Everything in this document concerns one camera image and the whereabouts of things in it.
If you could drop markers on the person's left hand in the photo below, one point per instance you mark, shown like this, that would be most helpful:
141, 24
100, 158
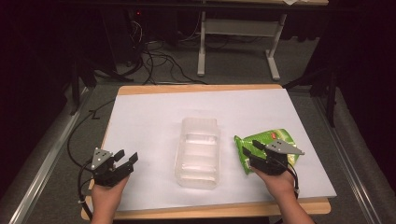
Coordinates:
107, 193

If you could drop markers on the white metal desk frame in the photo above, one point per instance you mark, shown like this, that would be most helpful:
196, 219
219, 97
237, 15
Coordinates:
239, 28

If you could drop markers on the black metal stand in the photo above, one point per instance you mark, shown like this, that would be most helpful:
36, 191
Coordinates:
79, 81
330, 90

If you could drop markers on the clear plastic container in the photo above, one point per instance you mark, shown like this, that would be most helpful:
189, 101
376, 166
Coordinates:
197, 155

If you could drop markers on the green snack bag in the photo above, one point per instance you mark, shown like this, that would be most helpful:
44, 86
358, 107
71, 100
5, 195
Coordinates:
249, 146

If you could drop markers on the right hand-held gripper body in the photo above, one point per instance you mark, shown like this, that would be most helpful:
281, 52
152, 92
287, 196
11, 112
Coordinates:
274, 161

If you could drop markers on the person's right hand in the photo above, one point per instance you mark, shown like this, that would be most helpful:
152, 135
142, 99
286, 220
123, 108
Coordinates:
280, 185

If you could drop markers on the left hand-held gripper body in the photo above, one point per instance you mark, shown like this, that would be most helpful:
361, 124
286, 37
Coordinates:
104, 174

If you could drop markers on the white paper sheet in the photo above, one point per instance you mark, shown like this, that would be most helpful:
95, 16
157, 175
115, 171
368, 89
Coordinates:
155, 124

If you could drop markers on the aluminium rail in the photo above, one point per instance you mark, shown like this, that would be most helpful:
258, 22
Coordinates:
46, 158
358, 168

